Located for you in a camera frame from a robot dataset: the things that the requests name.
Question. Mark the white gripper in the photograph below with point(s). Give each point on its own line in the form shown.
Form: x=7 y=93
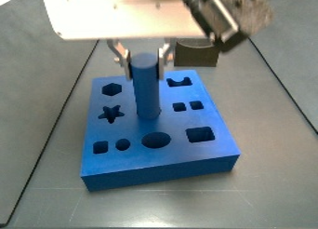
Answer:
x=107 y=19

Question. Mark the blue round cylinder peg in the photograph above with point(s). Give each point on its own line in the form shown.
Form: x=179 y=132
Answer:
x=146 y=85

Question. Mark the blue foam shape board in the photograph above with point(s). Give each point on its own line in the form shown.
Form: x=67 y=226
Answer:
x=128 y=150

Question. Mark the black curved cradle stand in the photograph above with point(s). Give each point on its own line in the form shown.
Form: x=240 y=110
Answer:
x=194 y=52

